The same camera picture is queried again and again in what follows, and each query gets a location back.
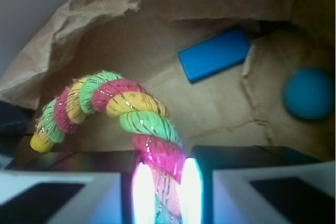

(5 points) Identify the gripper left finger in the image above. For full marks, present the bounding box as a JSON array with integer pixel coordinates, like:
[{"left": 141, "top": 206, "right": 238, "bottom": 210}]
[{"left": 1, "top": 151, "right": 155, "bottom": 223}]

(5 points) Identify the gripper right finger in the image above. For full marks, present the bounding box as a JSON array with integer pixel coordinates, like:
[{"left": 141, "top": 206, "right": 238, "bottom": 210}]
[{"left": 182, "top": 145, "right": 335, "bottom": 223}]

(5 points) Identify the multicolored twisted rope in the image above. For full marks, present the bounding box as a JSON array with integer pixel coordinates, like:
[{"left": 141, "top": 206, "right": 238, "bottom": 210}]
[{"left": 29, "top": 70, "right": 187, "bottom": 224}]

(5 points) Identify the blue ball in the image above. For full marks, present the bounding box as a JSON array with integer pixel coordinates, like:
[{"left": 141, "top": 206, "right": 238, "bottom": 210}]
[{"left": 283, "top": 68, "right": 335, "bottom": 121}]

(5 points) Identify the blue rectangular block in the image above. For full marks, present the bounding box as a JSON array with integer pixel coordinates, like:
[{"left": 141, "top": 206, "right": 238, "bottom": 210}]
[{"left": 178, "top": 29, "right": 250, "bottom": 83}]

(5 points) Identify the brown paper bag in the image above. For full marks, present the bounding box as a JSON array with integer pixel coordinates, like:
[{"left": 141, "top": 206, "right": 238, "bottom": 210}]
[{"left": 1, "top": 0, "right": 335, "bottom": 161}]

